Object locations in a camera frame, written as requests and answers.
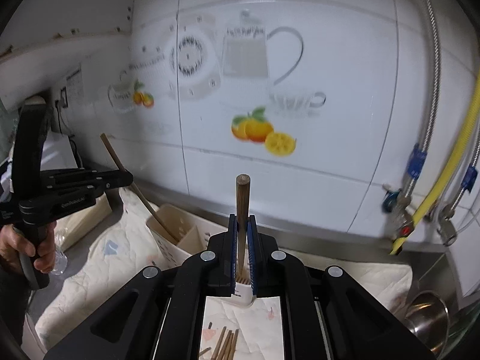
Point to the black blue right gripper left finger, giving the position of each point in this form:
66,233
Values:
157,314

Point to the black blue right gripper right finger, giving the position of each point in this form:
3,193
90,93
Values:
326,314

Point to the person's left hand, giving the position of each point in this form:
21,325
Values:
13,245

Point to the white cutting board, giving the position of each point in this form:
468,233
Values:
57,153

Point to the clear glass mug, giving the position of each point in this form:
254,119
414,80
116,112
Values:
61,260

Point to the cream quilted patterned mat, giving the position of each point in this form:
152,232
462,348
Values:
110,255

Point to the beige plastic utensil holder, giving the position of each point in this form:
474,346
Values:
193,234

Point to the stainless steel pot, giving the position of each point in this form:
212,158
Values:
427,317

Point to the white instruction sticker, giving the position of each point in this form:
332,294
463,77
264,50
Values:
75,88

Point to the chrome angle valve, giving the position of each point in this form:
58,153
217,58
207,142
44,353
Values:
445,227

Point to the black wall power socket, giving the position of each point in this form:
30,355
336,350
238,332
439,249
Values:
63,100

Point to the red handled water valve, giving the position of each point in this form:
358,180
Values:
395,205

